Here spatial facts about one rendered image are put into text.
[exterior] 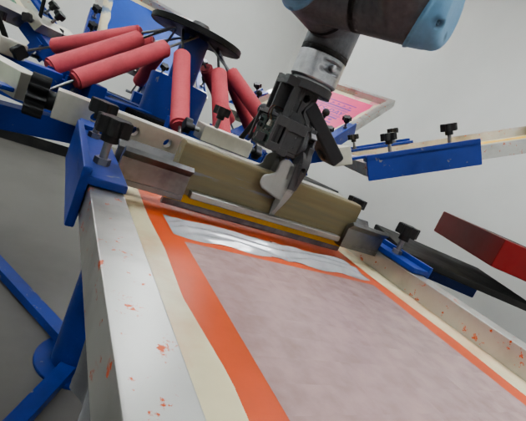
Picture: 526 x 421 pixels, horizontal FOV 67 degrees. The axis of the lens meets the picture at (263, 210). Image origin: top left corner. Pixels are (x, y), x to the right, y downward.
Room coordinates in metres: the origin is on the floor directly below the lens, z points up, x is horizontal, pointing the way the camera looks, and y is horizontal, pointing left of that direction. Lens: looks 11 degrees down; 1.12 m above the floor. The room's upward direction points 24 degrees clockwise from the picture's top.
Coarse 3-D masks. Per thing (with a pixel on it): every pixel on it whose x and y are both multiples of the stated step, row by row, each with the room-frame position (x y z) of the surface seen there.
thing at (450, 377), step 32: (320, 288) 0.50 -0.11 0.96; (352, 288) 0.57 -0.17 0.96; (384, 288) 0.65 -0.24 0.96; (352, 320) 0.44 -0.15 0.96; (384, 320) 0.49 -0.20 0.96; (416, 320) 0.55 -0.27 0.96; (384, 352) 0.39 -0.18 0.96; (416, 352) 0.43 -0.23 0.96; (448, 352) 0.48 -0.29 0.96; (416, 384) 0.35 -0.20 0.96; (448, 384) 0.38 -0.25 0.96; (480, 384) 0.42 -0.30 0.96; (448, 416) 0.32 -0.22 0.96; (480, 416) 0.34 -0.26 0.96; (512, 416) 0.37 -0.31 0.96
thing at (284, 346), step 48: (144, 192) 0.60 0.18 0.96; (192, 240) 0.48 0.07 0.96; (192, 288) 0.35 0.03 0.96; (240, 288) 0.40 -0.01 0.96; (288, 288) 0.45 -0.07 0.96; (240, 336) 0.30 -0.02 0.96; (288, 336) 0.34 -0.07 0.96; (336, 336) 0.38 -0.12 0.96; (240, 384) 0.24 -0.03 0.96; (288, 384) 0.26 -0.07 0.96; (336, 384) 0.29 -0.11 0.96; (384, 384) 0.33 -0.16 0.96
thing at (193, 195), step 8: (192, 192) 0.56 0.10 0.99; (200, 200) 0.56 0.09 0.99; (208, 200) 0.57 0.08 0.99; (216, 200) 0.57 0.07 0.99; (224, 200) 0.59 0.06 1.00; (224, 208) 0.58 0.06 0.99; (232, 208) 0.59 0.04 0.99; (240, 208) 0.60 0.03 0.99; (248, 208) 0.61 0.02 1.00; (256, 216) 0.61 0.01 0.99; (264, 216) 0.62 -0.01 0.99; (272, 216) 0.63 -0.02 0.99; (280, 224) 0.64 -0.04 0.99; (288, 224) 0.65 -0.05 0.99; (296, 224) 0.66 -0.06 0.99; (312, 232) 0.67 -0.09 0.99; (320, 232) 0.68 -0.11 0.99; (328, 232) 0.70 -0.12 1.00; (336, 240) 0.71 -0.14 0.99
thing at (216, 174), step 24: (192, 144) 0.56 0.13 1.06; (216, 168) 0.58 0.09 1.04; (240, 168) 0.60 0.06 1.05; (264, 168) 0.64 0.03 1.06; (216, 192) 0.59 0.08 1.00; (240, 192) 0.61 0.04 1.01; (264, 192) 0.63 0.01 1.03; (312, 192) 0.67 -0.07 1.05; (288, 216) 0.66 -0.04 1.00; (312, 216) 0.68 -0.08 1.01; (336, 216) 0.71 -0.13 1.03
